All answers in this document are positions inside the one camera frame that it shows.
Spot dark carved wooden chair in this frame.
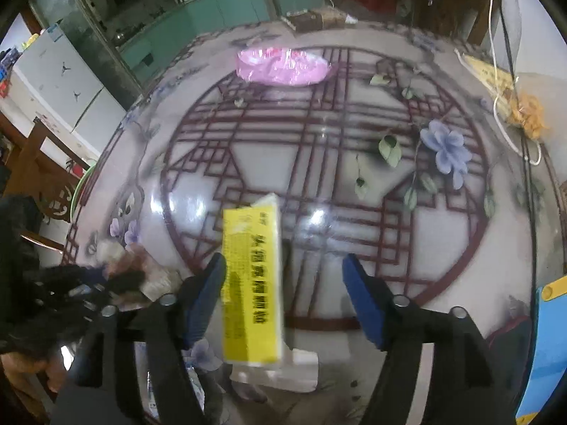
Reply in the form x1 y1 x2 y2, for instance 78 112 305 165
1 116 89 223

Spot yellow medicine box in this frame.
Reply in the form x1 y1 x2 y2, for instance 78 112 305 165
221 194 284 367

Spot black cable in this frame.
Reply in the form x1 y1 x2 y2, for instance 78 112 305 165
486 0 539 293

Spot pink plastic bag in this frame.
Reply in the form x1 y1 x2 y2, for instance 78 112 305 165
235 47 336 87

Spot teal kitchen cabinets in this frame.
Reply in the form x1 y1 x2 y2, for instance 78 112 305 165
119 0 269 84

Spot white refrigerator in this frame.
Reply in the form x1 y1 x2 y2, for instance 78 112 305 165
13 24 125 154

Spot clear bag orange snacks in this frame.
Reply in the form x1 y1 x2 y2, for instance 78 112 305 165
506 91 548 140

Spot brown printed box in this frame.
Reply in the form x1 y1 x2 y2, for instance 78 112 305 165
281 7 359 34

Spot white charging cable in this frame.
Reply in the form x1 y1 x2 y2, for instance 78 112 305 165
455 0 544 167

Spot green red trash bin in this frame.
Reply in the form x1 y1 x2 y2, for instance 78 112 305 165
69 163 97 221

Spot brown wooden chair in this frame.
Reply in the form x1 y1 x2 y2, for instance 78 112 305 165
414 0 490 45

